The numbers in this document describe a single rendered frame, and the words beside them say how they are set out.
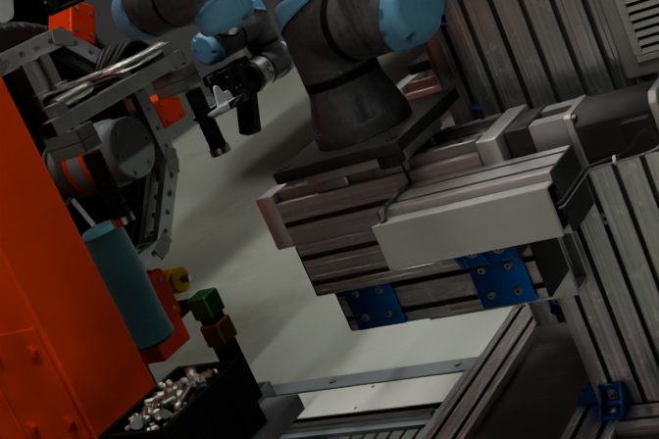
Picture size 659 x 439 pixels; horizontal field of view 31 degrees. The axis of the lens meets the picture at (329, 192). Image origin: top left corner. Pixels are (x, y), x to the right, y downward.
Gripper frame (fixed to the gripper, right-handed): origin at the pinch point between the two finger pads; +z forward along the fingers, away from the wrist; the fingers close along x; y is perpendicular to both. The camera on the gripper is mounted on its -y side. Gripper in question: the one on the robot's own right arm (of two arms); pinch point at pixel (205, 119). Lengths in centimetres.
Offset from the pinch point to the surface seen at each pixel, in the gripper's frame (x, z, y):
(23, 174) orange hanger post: 16, 66, 12
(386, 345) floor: -19, -52, -83
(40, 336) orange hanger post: 15, 76, -11
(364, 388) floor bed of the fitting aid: -3, -15, -75
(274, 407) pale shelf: 35, 57, -38
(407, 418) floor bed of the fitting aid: 16, 0, -76
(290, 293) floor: -83, -102, -82
